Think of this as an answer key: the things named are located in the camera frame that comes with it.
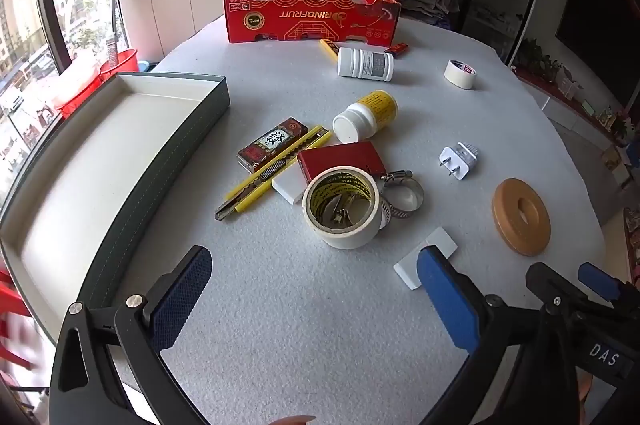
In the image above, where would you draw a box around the green potted plant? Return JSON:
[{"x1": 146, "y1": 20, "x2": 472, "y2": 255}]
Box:
[{"x1": 515, "y1": 38, "x2": 566, "y2": 81}]

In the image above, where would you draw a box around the round wooden disc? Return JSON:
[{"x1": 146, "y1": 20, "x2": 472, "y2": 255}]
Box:
[{"x1": 491, "y1": 178, "x2": 552, "y2": 257}]

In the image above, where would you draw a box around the pile of folded clothes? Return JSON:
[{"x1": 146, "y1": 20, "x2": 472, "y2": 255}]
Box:
[{"x1": 400, "y1": 0, "x2": 461, "y2": 26}]

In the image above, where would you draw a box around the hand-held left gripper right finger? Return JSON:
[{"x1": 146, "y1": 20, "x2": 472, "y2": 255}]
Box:
[{"x1": 416, "y1": 245, "x2": 581, "y2": 425}]

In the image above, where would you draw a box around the white plug adapter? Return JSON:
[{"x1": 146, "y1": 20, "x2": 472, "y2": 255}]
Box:
[{"x1": 439, "y1": 142, "x2": 481, "y2": 182}]

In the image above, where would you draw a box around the yellow utility knife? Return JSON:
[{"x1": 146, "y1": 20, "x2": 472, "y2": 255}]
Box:
[{"x1": 215, "y1": 125, "x2": 333, "y2": 222}]

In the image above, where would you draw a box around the red bucket with lid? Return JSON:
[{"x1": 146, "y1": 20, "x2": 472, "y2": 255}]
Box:
[{"x1": 52, "y1": 65, "x2": 103, "y2": 121}]

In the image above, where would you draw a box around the large metal hose clamp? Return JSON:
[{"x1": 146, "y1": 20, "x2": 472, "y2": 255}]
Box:
[{"x1": 378, "y1": 170, "x2": 426, "y2": 220}]

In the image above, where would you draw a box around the large white tape roll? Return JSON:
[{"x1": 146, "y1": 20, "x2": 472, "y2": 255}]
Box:
[{"x1": 301, "y1": 166, "x2": 387, "y2": 251}]

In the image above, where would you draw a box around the red basin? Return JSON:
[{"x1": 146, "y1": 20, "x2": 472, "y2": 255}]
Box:
[{"x1": 99, "y1": 48, "x2": 139, "y2": 82}]

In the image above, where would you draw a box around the white eraser block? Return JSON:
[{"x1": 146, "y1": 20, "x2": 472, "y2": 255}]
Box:
[
  {"x1": 271, "y1": 172, "x2": 308, "y2": 206},
  {"x1": 393, "y1": 226, "x2": 459, "y2": 291}
]

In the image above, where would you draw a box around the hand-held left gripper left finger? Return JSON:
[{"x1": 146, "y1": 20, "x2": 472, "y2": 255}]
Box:
[{"x1": 48, "y1": 245, "x2": 213, "y2": 425}]

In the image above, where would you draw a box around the dark wall screen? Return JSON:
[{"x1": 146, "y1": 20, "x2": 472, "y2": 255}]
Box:
[{"x1": 555, "y1": 0, "x2": 640, "y2": 106}]

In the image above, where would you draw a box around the small metal hose clamp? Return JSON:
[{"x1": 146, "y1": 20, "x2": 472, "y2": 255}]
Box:
[{"x1": 320, "y1": 192, "x2": 368, "y2": 231}]

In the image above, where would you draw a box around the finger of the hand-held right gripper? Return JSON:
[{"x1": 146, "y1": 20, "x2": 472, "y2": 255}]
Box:
[
  {"x1": 525, "y1": 261, "x2": 581, "y2": 321},
  {"x1": 578, "y1": 261, "x2": 640, "y2": 306}
]

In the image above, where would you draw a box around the small white tape roll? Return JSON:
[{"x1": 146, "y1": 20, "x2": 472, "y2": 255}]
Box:
[{"x1": 444, "y1": 59, "x2": 478, "y2": 92}]

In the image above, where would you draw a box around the patterned card box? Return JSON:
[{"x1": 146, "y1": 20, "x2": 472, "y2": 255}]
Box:
[{"x1": 236, "y1": 117, "x2": 304, "y2": 171}]

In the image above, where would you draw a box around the low red white cabinet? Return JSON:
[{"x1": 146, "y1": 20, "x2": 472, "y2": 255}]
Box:
[{"x1": 512, "y1": 65, "x2": 640, "y2": 206}]

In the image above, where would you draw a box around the white pill bottle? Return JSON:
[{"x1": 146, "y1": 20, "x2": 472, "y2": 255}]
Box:
[{"x1": 336, "y1": 46, "x2": 396, "y2": 82}]

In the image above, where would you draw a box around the red cardboard box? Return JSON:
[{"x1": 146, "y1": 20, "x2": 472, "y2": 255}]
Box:
[{"x1": 222, "y1": 0, "x2": 402, "y2": 45}]

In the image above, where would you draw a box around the yellow label pill bottle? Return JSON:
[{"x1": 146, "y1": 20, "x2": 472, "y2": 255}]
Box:
[{"x1": 332, "y1": 90, "x2": 399, "y2": 144}]

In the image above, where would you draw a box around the red case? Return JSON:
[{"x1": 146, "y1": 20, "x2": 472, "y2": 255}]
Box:
[{"x1": 296, "y1": 141, "x2": 387, "y2": 188}]

